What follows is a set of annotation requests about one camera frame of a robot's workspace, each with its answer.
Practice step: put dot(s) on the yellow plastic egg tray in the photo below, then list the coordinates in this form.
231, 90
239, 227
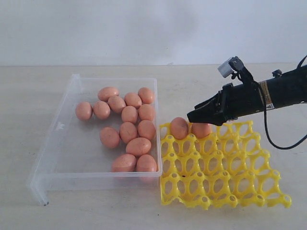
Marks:
228, 167

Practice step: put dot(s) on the clear plastic box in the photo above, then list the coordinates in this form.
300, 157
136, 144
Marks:
72, 156

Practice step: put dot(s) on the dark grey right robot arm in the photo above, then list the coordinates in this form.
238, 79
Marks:
288, 89

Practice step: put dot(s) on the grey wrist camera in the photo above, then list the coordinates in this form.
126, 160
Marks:
235, 68

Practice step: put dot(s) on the brown egg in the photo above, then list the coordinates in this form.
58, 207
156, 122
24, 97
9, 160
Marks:
147, 112
201, 130
129, 114
179, 128
127, 132
109, 137
138, 146
84, 111
101, 110
124, 163
105, 93
116, 104
133, 99
146, 129
146, 163

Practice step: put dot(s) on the brown egg back top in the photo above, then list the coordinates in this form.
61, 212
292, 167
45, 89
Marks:
105, 93

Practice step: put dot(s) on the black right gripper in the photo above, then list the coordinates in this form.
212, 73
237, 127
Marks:
230, 103

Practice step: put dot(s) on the brown egg back right corner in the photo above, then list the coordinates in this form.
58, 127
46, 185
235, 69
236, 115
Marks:
146, 95

